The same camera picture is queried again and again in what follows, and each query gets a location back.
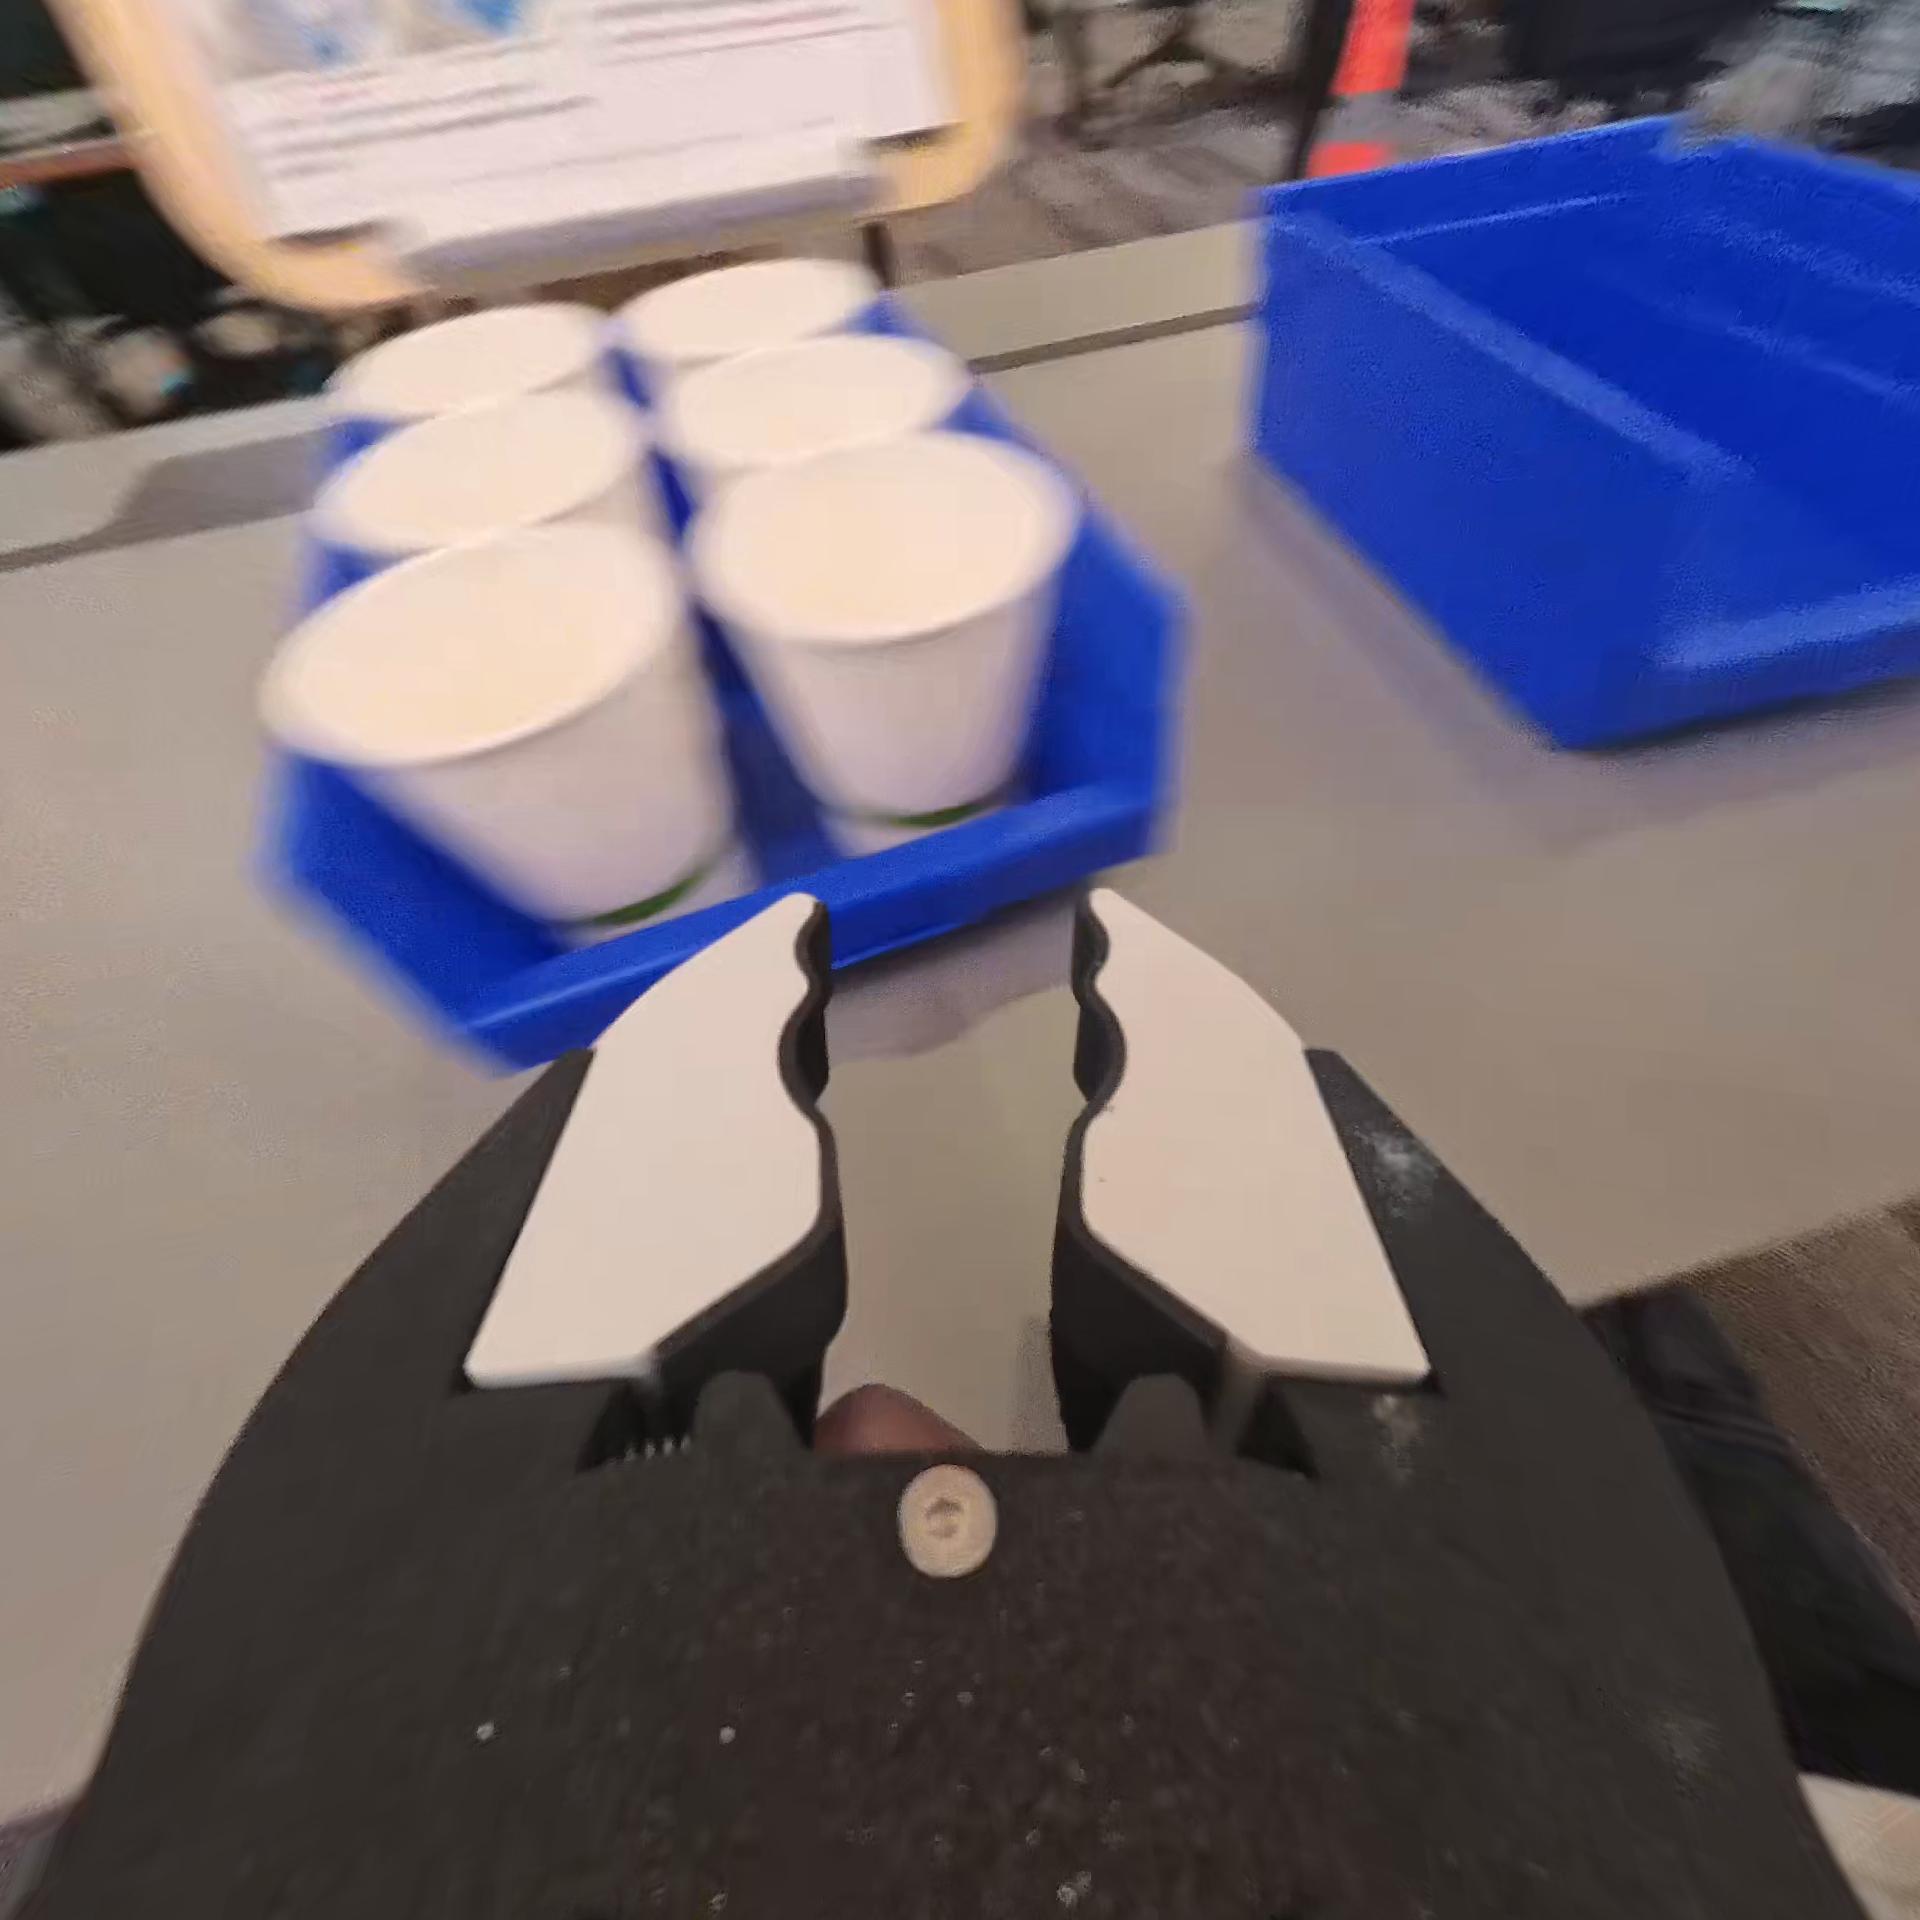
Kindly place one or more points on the wooden document board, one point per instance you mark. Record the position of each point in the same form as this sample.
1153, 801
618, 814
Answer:
985, 90

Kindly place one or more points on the blue plastic bin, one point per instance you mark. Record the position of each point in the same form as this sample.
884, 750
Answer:
1500, 494
974, 863

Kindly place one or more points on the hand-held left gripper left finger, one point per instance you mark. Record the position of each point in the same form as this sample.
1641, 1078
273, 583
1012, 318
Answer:
662, 1184

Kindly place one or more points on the printed instruction sheet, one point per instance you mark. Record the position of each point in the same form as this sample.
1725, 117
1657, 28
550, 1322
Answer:
570, 135

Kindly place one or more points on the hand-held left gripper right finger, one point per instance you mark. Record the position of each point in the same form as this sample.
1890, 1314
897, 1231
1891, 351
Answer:
1245, 1184

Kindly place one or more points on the black office chair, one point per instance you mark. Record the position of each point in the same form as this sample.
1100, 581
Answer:
1621, 38

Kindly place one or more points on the set of white paper cups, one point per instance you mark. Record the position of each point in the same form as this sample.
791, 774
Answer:
885, 674

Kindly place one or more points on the orange traffic cone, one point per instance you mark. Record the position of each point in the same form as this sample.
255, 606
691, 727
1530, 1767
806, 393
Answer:
1372, 60

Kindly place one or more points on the person's left hand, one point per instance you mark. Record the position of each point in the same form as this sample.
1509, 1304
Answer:
885, 1423

